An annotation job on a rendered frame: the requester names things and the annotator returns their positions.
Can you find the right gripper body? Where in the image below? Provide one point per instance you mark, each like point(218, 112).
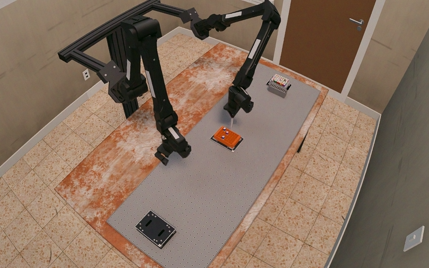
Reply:
point(160, 150)

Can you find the orange grid tube rack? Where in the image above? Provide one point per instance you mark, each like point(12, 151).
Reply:
point(230, 140)

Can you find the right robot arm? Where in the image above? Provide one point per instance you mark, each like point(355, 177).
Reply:
point(141, 34)

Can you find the grey slotted rack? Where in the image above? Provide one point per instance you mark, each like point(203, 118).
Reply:
point(275, 89)

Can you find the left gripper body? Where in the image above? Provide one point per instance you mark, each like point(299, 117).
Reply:
point(228, 107)

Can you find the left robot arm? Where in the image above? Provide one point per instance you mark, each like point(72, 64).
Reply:
point(243, 79)

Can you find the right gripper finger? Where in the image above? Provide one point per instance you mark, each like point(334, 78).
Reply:
point(164, 161)

